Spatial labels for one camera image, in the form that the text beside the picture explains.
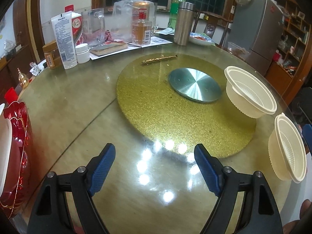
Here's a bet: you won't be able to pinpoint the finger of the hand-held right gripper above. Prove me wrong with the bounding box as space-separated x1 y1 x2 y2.
302 124 312 155

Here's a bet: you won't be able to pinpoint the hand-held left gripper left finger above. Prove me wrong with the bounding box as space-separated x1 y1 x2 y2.
27 143 116 234

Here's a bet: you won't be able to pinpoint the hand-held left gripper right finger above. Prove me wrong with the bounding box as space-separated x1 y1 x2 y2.
194 144 283 234

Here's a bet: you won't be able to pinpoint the cream plastic bowl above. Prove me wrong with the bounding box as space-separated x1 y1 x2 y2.
224 66 278 120
268 113 307 184

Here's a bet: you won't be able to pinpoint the gold glitter turntable disc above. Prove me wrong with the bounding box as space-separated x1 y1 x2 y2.
116 52 258 159

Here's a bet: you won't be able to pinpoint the metal turntable hub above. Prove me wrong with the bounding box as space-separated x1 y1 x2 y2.
168 67 222 103

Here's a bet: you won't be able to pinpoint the wooden shelf cabinet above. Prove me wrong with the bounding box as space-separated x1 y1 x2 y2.
265 0 312 98

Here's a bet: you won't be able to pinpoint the clear plastic container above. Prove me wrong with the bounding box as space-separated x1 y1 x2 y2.
227 41 251 60

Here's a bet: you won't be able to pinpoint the grey refrigerator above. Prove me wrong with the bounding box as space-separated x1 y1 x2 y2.
225 0 285 72

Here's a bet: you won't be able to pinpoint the red plastic cup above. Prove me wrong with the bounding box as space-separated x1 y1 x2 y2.
4 87 20 103

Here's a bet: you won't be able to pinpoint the small white jar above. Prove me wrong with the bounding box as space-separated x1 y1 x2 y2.
75 43 91 64

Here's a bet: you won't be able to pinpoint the gold gourd ornament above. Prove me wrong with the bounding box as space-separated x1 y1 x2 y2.
16 68 30 90

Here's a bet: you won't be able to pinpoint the gold stick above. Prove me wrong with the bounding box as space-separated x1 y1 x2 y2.
141 55 178 64

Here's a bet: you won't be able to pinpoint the brown book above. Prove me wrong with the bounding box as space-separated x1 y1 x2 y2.
89 41 129 56

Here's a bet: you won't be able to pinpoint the small glass bottle with label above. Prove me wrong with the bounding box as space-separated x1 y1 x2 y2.
29 62 42 75

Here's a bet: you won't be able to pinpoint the peanut butter jar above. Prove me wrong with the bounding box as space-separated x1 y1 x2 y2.
42 40 61 70

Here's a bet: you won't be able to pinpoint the blue white dish with food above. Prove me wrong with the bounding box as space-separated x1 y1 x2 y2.
189 32 214 46

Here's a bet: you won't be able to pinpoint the white lotion tube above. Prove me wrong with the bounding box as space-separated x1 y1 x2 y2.
50 11 79 70

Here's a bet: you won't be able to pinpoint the pink cloth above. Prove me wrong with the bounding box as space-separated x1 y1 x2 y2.
103 29 115 42

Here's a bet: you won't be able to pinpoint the wooden sideboard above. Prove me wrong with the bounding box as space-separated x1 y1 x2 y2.
0 43 42 97

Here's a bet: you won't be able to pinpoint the white papers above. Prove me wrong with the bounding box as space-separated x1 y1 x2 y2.
90 35 174 60

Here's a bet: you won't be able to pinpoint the wooden chair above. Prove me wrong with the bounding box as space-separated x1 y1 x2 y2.
192 10 234 47

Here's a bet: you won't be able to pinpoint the amber liquor bottle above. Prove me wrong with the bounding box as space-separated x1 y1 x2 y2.
131 19 153 45

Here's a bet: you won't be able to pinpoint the glass mug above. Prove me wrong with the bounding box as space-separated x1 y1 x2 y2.
81 8 107 48

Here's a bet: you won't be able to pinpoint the red white liquor bottle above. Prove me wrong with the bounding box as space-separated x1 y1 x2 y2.
64 4 86 46

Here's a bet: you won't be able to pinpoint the steel thermos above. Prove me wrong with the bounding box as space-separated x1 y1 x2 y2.
173 1 195 46

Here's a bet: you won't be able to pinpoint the clear plastic bag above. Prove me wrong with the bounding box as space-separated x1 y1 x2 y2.
112 0 157 42

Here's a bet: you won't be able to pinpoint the green soda bottle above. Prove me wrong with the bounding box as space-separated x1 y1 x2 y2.
168 0 187 30

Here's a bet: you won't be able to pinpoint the copper liquor box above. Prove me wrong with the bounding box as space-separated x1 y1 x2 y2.
133 1 151 22

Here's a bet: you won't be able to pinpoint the glass jar black lid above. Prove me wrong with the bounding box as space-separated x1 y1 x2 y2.
143 0 159 34

